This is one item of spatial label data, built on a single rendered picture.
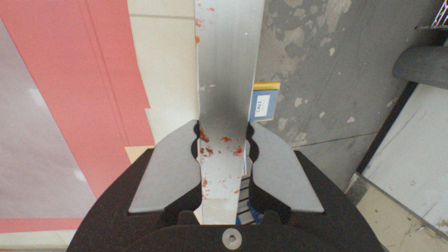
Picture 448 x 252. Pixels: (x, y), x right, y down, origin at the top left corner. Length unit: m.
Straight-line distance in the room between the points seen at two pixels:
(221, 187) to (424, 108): 3.32
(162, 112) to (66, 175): 0.15
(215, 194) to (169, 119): 0.09
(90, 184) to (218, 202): 0.16
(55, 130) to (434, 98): 3.42
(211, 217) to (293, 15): 1.66
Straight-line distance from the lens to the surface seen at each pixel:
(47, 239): 0.41
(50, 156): 0.26
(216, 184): 0.16
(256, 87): 0.50
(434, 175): 3.53
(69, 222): 0.35
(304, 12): 1.79
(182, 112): 0.16
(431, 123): 3.40
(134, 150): 0.20
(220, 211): 0.19
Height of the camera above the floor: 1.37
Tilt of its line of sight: 56 degrees down
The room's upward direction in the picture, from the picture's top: 148 degrees clockwise
